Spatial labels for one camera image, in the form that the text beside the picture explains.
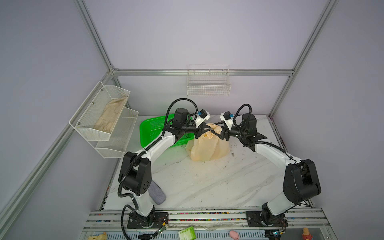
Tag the cream banana print plastic bag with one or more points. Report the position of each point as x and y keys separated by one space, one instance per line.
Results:
x=208 y=146

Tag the wrist white camera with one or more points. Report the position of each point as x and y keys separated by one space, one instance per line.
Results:
x=228 y=119
x=201 y=116

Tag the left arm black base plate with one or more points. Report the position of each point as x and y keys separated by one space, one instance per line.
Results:
x=152 y=221

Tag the beige cloth in shelf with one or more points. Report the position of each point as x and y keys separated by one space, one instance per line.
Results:
x=110 y=115

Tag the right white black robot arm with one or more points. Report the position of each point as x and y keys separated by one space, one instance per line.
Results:
x=301 y=181

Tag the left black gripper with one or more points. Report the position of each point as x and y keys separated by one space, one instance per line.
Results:
x=202 y=129

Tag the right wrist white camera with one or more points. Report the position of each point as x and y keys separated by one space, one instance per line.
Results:
x=228 y=119

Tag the beige toy at front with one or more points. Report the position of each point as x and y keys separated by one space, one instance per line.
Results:
x=102 y=236

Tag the grey oval sponge pad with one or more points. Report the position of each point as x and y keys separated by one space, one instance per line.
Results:
x=156 y=193

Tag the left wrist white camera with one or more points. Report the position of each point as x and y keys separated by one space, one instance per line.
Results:
x=201 y=116

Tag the upper white mesh wall shelf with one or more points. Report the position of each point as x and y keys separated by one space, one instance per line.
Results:
x=87 y=119

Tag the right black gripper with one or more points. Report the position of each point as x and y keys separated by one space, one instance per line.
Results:
x=225 y=133

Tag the green small box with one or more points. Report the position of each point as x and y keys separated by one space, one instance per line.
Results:
x=187 y=234

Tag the lower white mesh wall shelf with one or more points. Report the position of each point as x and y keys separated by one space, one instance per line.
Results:
x=116 y=146

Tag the white wire wall basket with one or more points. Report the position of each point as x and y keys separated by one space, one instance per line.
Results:
x=208 y=80

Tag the red yellow figurine toy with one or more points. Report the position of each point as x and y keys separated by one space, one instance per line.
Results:
x=306 y=235

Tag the white mesh wall shelf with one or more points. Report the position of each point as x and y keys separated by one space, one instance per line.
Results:
x=116 y=146
x=87 y=119

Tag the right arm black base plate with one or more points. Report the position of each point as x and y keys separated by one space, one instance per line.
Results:
x=264 y=219

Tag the aluminium front rail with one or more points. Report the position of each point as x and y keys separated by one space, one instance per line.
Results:
x=214 y=225

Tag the green plastic basket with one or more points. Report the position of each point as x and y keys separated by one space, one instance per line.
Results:
x=150 y=129

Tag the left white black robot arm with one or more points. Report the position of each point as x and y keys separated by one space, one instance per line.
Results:
x=136 y=171

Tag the pink small toy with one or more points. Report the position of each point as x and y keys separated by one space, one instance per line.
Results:
x=234 y=235

